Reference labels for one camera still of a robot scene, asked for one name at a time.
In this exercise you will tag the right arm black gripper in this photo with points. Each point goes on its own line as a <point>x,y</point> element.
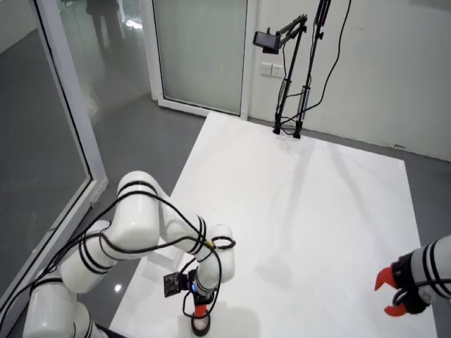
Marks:
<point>410,299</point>

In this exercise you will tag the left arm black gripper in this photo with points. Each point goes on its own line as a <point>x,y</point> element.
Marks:
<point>203,298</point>

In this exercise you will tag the black tape roll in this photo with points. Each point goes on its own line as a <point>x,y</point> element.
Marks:
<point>201,329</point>

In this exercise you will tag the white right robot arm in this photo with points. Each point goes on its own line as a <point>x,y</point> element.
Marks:
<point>440,260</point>

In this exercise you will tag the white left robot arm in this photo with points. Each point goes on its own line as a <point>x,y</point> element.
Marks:
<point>134,225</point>

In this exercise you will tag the white rectangular bin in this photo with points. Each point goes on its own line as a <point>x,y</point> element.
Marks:
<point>165,260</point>

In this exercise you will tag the black tall boom stand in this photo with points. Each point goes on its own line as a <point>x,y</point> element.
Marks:
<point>303,102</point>

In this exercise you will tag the white framed glass partition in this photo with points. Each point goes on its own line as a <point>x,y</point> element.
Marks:
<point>70,88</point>

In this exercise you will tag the frosted glass door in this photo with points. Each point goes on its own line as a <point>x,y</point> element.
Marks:
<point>201,53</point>

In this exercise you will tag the person behind glass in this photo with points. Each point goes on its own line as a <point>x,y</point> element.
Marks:
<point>102,21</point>

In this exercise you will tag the black camera boom stand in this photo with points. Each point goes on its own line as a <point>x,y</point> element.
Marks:
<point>282,98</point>

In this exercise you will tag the white wall socket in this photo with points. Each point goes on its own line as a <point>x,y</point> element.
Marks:
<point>277,70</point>

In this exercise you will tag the white wall switch plate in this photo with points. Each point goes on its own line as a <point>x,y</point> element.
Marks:
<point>266,68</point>

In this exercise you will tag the black camera on boom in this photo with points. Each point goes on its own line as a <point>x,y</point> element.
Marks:
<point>266,39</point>

